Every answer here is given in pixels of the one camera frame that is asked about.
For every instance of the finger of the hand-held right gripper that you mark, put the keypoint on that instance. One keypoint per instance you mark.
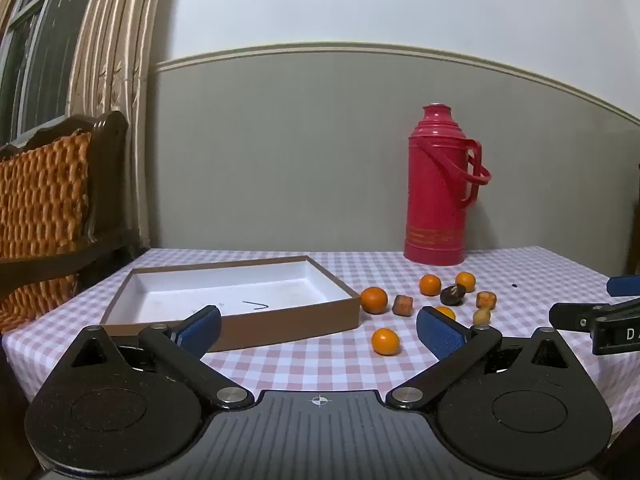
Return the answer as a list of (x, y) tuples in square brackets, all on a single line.
[(625, 285), (572, 317)]

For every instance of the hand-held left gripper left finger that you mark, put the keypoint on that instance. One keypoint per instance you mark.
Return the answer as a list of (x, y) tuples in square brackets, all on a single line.
[(200, 331)]

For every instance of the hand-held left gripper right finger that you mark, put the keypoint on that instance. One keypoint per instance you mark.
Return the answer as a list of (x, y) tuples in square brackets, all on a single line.
[(440, 335)]

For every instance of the small orange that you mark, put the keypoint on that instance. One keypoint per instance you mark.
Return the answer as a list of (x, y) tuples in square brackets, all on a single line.
[(430, 285), (446, 312), (465, 281), (386, 341), (374, 300)]

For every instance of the dark purple fruit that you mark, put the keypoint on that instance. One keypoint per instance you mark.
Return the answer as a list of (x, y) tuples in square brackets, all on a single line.
[(453, 294)]

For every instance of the brown cardboard box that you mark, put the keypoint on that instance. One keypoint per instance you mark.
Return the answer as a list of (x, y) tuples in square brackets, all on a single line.
[(200, 285)]

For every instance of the dark wooden furniture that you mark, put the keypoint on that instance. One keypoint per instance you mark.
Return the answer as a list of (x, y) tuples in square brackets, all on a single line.
[(635, 220)]

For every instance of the red thermos flask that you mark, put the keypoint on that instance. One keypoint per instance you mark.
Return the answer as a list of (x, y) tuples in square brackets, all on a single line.
[(435, 200)]

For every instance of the dark wooden sofa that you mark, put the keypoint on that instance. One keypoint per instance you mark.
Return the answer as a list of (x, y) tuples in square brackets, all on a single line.
[(107, 170)]

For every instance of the orange woven back cushion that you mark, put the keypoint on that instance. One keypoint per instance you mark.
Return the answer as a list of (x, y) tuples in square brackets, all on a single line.
[(40, 200)]

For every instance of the beige striped curtain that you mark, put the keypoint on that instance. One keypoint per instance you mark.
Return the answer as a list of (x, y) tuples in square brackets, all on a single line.
[(125, 60)]

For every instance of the window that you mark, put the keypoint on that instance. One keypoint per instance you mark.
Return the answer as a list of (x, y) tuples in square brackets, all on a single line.
[(40, 70)]

